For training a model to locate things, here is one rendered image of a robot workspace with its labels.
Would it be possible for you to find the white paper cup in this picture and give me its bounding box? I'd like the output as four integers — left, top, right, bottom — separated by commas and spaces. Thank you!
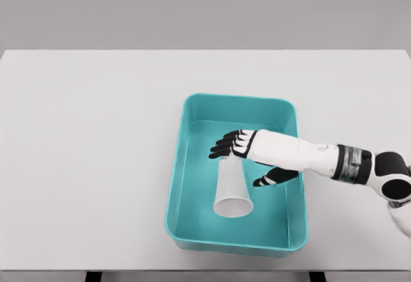
212, 155, 254, 218

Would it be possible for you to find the teal plastic basket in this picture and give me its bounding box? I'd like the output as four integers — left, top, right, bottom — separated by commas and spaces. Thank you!
164, 93, 309, 259

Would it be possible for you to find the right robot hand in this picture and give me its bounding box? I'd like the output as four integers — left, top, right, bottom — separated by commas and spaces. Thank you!
208, 128, 305, 188

